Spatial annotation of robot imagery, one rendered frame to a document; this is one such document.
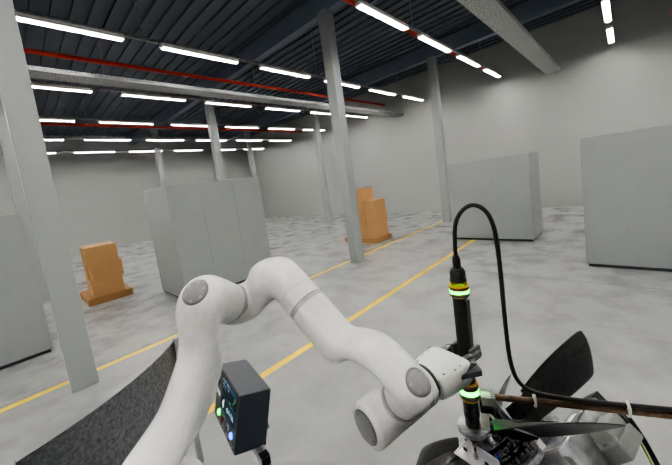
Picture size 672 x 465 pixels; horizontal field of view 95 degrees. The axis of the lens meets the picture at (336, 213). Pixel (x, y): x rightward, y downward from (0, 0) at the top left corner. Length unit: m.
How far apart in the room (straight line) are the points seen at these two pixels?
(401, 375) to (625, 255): 5.91
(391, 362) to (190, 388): 0.42
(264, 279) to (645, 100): 12.54
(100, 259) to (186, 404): 7.65
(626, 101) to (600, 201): 6.96
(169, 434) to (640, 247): 6.16
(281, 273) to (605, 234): 5.88
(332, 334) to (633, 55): 12.71
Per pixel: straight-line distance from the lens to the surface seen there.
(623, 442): 1.22
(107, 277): 8.43
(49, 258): 4.48
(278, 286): 0.73
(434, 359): 0.77
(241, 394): 1.21
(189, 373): 0.79
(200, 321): 0.74
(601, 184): 6.19
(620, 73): 12.96
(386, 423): 0.64
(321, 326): 0.68
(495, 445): 1.03
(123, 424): 2.29
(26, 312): 6.29
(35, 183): 4.48
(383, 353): 0.60
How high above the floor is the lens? 1.90
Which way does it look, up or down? 6 degrees down
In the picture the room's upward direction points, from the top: 8 degrees counter-clockwise
